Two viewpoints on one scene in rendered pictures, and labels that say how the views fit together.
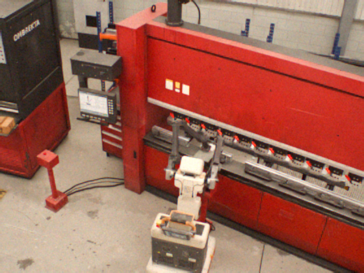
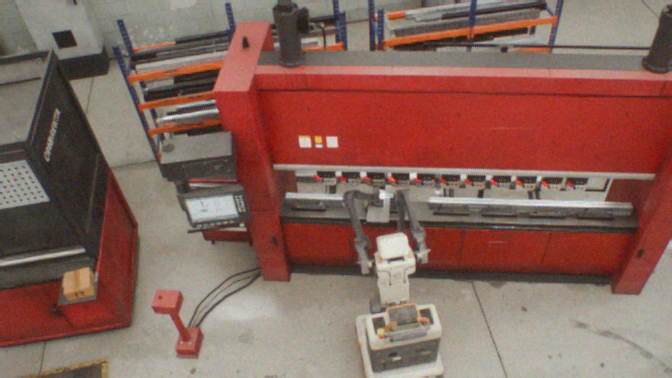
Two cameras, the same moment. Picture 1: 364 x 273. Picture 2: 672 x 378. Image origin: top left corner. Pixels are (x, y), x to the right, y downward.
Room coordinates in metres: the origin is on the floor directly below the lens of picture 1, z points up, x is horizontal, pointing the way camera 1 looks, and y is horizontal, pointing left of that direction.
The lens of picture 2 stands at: (0.95, 1.10, 4.81)
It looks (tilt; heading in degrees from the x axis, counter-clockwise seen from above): 48 degrees down; 340
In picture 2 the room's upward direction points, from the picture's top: 5 degrees counter-clockwise
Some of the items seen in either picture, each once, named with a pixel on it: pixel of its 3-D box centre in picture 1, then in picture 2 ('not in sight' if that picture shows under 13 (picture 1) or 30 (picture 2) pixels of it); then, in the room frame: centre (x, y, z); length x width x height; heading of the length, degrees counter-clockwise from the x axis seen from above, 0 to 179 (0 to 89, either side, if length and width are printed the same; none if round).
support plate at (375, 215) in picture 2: (205, 153); (378, 209); (3.86, -0.29, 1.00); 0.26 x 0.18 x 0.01; 151
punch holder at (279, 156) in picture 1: (279, 152); (475, 178); (3.61, -1.04, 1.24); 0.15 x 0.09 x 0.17; 61
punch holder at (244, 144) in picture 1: (244, 140); (425, 177); (3.81, -0.69, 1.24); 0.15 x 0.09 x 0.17; 61
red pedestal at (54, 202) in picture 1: (51, 180); (178, 322); (3.94, 1.55, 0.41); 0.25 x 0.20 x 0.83; 151
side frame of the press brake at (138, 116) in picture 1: (149, 103); (266, 165); (4.62, 0.41, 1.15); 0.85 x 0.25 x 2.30; 151
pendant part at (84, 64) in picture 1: (97, 91); (209, 187); (4.22, 0.94, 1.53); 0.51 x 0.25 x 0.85; 73
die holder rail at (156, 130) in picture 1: (170, 136); (315, 199); (4.26, 0.12, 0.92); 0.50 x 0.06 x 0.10; 61
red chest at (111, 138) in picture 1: (125, 126); (226, 198); (5.03, 0.78, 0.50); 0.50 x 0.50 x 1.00; 61
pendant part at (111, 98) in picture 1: (99, 104); (218, 204); (4.13, 0.92, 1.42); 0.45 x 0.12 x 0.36; 73
